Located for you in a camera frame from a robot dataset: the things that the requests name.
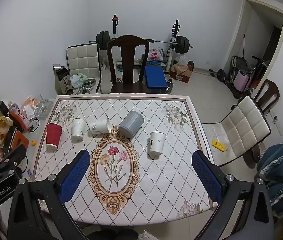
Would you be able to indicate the black folded cart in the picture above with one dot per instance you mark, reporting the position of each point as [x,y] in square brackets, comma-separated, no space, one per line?
[236,63]

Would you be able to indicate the dark gift bag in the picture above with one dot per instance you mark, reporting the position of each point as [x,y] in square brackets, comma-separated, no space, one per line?
[62,80]

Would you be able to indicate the glass ashtray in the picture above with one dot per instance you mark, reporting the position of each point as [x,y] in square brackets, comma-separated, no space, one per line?
[44,108]

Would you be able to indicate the floral diamond-pattern tablecloth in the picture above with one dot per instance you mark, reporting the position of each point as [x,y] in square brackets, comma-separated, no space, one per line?
[156,180]

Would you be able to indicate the white lace cloth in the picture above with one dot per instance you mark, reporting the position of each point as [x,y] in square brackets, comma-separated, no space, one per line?
[149,235]

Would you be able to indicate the blue ruffled cloth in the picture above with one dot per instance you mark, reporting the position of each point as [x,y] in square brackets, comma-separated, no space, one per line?
[281,160]

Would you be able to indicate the red and white plastic bag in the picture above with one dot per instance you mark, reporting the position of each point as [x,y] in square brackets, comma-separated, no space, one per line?
[155,55]

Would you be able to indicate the small yellow cap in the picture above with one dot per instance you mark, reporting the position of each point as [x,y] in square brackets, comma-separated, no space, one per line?
[34,143]

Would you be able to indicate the cardboard box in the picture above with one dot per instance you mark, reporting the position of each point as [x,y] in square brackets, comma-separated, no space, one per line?
[181,75]

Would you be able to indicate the orange and black case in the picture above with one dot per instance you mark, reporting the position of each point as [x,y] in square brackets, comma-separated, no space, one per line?
[19,140]

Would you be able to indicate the yellow plastic bag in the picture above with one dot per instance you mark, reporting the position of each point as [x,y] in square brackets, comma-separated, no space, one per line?
[1,130]

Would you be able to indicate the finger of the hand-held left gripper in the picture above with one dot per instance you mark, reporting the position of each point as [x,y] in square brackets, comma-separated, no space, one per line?
[17,153]

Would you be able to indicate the white padded chair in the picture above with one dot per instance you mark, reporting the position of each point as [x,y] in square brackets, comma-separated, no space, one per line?
[81,60]
[241,127]

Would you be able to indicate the white paper cup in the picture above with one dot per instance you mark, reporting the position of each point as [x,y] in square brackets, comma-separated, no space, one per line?
[100,126]
[78,130]
[157,142]

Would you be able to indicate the yellow tool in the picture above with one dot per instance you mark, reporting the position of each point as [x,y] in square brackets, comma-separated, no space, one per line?
[217,145]

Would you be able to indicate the small black barbell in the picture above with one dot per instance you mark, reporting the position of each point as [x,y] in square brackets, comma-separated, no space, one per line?
[220,75]

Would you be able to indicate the white barbell rack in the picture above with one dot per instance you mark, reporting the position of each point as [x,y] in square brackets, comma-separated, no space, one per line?
[174,52]

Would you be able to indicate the grey ribbed cup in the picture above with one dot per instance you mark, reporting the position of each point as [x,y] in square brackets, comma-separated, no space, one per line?
[131,123]

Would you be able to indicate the red paper cup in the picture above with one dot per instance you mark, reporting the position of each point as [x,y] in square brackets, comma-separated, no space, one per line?
[54,136]

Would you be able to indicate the steel bowls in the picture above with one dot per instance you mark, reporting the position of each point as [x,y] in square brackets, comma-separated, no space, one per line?
[89,85]

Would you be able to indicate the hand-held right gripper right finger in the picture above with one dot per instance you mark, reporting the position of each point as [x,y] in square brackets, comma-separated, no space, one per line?
[206,177]

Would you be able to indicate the orange snack packet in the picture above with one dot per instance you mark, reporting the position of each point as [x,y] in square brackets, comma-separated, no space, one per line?
[30,102]

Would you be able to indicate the pink suitcase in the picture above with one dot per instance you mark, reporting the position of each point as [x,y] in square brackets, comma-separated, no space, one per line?
[241,81]

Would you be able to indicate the orange and black tool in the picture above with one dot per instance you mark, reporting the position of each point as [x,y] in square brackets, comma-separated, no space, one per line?
[16,117]

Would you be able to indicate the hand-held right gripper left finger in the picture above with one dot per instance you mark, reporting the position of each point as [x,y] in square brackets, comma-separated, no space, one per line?
[77,172]

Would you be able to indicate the chrome dumbbell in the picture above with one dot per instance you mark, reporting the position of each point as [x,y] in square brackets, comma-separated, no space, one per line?
[169,86]

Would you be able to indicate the pale green plastic bag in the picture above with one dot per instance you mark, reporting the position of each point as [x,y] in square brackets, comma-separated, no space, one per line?
[77,80]

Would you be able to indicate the dark wooden chair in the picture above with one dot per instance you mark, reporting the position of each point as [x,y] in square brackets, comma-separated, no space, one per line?
[127,55]
[271,92]

